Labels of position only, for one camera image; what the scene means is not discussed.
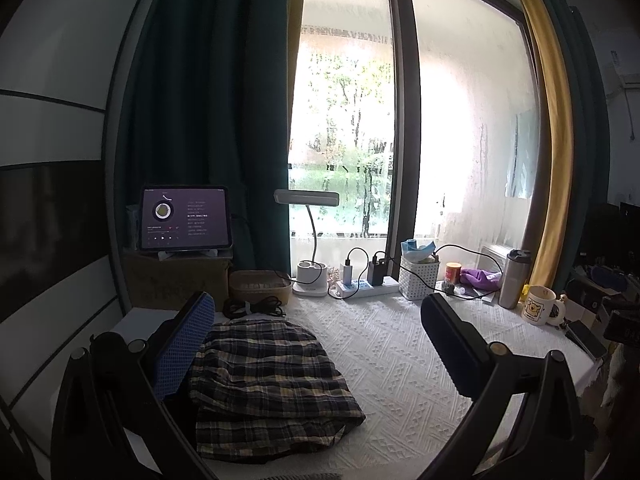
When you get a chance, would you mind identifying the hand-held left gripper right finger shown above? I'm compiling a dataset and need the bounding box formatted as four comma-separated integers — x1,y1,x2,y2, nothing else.
415,292,588,480

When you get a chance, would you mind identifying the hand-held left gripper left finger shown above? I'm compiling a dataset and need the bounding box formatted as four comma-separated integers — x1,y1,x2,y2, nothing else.
50,290,221,480

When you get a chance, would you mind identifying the blue plaid shirt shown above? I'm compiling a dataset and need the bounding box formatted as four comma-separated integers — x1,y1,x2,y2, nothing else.
189,317,367,463

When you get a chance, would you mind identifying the black phone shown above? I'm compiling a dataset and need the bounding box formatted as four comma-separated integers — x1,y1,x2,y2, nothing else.
566,320,605,360

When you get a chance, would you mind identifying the cluttered open box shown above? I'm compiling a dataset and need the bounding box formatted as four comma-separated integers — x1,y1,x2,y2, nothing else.
569,262,628,328

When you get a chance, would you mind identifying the white textured bedspread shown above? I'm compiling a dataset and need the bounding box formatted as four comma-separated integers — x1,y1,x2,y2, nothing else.
107,300,601,480

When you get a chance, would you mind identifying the white paper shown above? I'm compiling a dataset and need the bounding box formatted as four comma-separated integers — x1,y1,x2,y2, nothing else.
435,280,501,303

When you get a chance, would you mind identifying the cardboard box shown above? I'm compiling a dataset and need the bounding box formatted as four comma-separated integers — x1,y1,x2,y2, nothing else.
122,250,233,311

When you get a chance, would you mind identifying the purple cloth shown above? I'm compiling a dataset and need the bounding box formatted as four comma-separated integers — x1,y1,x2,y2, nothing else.
459,267,503,292

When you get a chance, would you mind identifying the white perforated basket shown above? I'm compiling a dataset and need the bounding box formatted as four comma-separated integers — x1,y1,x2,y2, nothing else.
399,254,441,301

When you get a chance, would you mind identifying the steel tumbler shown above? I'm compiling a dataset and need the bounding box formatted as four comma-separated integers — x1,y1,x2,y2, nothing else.
497,248,532,309

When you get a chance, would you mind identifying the white bear print mug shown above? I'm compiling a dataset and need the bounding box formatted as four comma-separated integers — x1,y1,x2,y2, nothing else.
520,285,568,327

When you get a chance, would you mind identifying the tan bowl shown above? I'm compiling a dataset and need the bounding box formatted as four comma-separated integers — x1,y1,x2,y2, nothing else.
229,270,293,306

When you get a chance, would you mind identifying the blue tissue packet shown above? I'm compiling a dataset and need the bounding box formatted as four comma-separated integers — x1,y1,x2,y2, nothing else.
401,239,438,261

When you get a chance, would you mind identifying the white power strip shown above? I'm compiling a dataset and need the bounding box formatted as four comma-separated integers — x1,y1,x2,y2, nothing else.
335,277,401,300

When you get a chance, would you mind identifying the tablet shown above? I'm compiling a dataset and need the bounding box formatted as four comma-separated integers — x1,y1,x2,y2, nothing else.
139,186,235,252

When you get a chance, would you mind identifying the white desk lamp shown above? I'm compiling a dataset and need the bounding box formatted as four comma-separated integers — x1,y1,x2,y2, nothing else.
274,189,341,297

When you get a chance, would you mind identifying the teal curtain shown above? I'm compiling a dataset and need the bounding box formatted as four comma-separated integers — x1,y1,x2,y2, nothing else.
530,0,608,281
117,0,293,291

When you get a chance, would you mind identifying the yellow curtain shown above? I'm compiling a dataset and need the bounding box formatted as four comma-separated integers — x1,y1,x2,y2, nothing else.
502,0,575,288

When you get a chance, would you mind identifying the coiled black cable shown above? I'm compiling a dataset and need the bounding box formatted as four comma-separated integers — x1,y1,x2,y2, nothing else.
222,296,287,320

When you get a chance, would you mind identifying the long black cable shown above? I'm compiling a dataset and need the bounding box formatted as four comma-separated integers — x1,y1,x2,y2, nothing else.
372,244,502,301

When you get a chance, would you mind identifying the short black cable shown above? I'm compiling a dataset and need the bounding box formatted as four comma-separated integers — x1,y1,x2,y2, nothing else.
327,247,369,296

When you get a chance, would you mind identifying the dark window frame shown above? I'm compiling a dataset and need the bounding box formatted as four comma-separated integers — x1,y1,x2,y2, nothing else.
385,0,423,273

